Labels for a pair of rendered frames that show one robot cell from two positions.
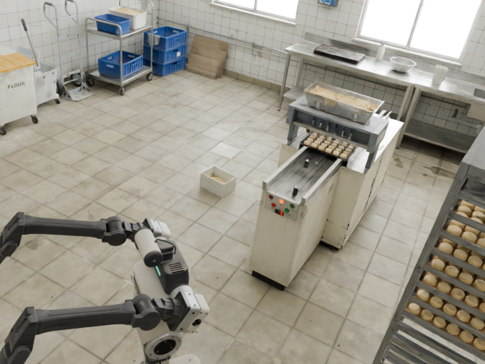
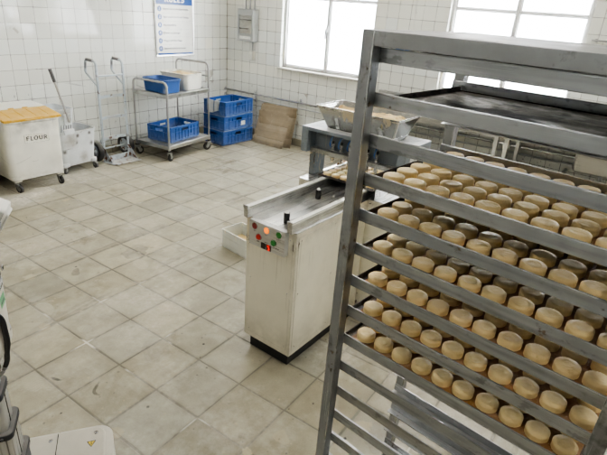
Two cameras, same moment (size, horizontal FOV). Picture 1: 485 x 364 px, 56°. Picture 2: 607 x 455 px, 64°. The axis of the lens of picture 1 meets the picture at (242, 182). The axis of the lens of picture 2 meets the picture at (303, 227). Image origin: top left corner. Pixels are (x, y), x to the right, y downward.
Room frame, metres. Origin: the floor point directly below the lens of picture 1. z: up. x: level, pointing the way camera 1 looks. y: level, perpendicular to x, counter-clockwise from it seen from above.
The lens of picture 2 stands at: (0.36, -0.84, 1.85)
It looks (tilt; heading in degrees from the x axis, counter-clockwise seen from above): 24 degrees down; 10
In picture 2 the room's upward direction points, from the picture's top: 4 degrees clockwise
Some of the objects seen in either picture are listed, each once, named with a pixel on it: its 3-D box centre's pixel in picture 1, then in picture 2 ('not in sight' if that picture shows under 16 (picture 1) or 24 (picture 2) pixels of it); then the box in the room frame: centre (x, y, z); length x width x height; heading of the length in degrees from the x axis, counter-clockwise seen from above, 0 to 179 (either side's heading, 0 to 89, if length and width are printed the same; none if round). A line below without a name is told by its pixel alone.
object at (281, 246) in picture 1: (294, 218); (306, 267); (2.87, -0.44, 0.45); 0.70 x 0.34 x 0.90; 154
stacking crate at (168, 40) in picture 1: (165, 37); (228, 105); (7.02, 1.51, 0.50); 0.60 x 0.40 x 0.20; 159
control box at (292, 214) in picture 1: (281, 205); (268, 236); (2.55, -0.29, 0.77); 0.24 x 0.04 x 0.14; 64
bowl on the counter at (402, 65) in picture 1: (401, 66); not in sight; (5.81, -1.78, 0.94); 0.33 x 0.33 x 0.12
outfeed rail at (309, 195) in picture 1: (351, 148); (387, 182); (3.37, -0.84, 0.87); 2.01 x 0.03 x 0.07; 154
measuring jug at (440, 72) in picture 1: (439, 75); not in sight; (5.49, -2.16, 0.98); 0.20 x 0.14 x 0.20; 17
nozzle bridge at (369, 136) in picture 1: (334, 132); (362, 160); (3.33, -0.66, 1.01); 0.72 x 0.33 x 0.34; 64
